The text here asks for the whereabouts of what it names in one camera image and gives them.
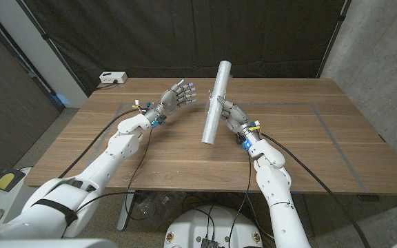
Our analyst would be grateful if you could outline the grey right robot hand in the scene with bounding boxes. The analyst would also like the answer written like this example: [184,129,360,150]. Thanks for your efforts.
[216,95,262,145]

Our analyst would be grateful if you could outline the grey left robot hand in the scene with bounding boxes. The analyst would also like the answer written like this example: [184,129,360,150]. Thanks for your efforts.
[145,79,198,129]

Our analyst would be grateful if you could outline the plastic wrap roll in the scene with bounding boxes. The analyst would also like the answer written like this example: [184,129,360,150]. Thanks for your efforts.
[201,60,233,145]

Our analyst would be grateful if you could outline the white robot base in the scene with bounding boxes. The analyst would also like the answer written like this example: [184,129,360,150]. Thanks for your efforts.
[163,205,264,248]

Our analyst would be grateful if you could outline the grey tape outline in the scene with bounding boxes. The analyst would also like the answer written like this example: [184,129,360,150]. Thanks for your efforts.
[81,101,370,194]

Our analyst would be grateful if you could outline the white power strip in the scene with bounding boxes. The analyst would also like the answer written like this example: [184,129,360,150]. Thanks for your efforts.
[99,71,128,85]

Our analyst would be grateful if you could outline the black backdrop curtain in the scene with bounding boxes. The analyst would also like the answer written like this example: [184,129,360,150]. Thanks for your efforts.
[15,0,353,97]

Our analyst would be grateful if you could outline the crumpled clear plastic bag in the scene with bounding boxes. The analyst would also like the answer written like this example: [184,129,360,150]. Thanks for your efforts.
[134,191,182,228]

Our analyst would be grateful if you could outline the grey table leg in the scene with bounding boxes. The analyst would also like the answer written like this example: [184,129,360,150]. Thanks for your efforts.
[290,193,314,238]

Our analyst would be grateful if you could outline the white table leg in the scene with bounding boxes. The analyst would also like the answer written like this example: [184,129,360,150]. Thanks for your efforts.
[116,189,136,231]

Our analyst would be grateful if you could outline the black finned electronics box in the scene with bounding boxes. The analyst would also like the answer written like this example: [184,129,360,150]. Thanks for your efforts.
[200,236,220,248]

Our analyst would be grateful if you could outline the black backdrop stand pole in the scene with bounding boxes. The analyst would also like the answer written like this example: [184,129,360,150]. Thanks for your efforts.
[14,0,90,96]
[316,0,353,79]

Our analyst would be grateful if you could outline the black table foot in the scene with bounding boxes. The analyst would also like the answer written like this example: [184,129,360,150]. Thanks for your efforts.
[356,194,380,203]

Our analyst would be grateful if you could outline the yellow and black pads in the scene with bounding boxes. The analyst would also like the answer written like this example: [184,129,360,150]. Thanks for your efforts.
[0,167,26,193]

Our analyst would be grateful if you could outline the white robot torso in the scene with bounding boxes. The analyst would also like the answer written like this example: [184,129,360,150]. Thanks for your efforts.
[0,236,397,248]

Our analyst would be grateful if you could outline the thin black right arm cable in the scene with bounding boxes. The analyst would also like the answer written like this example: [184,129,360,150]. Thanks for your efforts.
[227,149,254,248]

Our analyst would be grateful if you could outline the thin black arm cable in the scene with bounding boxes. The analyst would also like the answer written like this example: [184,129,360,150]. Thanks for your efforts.
[227,149,254,248]
[75,127,154,222]

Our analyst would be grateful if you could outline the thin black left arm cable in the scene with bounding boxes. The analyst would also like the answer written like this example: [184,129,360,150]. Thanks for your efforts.
[75,127,154,222]

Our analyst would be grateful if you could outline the black power cord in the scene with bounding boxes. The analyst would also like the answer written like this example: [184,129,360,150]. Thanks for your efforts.
[95,81,119,91]

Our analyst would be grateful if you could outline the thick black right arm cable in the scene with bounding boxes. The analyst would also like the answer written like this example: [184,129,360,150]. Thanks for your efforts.
[260,132,371,248]

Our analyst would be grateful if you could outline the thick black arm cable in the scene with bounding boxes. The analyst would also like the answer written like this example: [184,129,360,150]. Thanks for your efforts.
[260,132,371,248]
[57,107,147,179]

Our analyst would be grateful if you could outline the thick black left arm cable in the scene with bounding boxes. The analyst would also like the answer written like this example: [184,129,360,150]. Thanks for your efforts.
[57,107,147,179]

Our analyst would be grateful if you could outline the thin black base cable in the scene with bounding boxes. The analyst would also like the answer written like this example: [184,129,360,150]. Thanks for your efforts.
[181,194,220,239]

